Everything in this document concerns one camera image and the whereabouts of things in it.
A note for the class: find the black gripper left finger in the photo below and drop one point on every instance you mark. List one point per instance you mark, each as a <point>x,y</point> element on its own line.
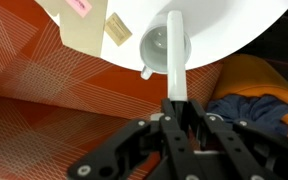
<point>170,143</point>

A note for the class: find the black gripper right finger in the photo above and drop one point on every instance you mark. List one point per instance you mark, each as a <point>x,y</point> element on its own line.
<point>224,143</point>

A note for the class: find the white marker with black cap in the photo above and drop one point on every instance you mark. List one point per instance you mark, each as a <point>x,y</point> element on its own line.
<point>176,50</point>

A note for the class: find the white ceramic mug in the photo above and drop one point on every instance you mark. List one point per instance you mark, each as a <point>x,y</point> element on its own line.
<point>148,46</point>

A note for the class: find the blue crumpled cloth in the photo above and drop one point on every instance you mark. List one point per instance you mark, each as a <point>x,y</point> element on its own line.
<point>244,111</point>

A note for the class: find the orange cushion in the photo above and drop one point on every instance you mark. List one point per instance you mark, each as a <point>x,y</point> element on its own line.
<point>250,75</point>

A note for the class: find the small tan card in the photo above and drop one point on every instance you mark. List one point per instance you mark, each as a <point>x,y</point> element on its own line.
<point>118,29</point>

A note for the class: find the brown paper sheet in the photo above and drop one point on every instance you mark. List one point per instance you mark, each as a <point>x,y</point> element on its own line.
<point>84,30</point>

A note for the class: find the orange patterned sofa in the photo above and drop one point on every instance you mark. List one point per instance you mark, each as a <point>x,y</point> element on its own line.
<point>34,100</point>

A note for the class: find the pink sticky note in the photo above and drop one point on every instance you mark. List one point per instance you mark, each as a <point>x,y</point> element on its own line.
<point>80,6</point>

